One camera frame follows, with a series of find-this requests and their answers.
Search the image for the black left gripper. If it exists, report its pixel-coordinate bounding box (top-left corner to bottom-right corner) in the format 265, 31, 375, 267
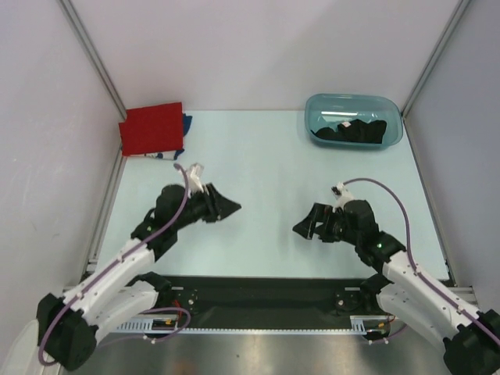
173, 184, 241, 231

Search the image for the red t shirt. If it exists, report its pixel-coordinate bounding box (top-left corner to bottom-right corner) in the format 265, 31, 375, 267
119, 102, 184, 156

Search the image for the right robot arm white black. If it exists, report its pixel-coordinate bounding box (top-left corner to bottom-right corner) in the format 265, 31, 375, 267
292, 200, 499, 374

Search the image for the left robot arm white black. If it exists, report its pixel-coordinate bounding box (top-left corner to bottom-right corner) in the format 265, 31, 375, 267
36, 184, 241, 371

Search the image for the folded blue printed t shirt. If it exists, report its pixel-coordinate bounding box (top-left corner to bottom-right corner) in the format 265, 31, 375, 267
119, 113, 193, 160

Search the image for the black t shirt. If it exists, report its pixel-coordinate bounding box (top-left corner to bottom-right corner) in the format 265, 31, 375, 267
312, 120, 388, 144

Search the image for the teal plastic bin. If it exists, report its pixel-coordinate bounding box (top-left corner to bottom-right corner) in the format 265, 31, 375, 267
305, 94, 403, 150

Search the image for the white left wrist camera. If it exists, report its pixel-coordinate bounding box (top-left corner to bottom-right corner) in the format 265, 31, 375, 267
185, 162, 205, 197

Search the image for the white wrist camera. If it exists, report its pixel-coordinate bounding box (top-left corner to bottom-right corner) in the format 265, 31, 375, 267
331, 182, 355, 211
185, 162, 205, 197

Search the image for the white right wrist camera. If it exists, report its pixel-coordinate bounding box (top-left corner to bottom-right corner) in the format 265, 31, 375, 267
331, 182, 355, 211

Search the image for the white slotted cable duct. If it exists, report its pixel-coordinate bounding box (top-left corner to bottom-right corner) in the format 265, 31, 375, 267
112, 316, 376, 336

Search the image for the aluminium front frame rail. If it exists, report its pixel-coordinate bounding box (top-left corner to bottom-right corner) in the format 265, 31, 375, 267
449, 287, 479, 309

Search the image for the left aluminium frame post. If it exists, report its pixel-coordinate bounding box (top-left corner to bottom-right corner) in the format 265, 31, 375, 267
56, 0, 127, 120

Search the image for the aluminium frame post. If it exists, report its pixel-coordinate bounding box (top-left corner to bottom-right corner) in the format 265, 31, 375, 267
56, 0, 127, 120
401, 0, 472, 119

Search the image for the right aluminium frame post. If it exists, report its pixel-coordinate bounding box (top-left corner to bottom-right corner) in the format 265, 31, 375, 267
401, 0, 472, 119

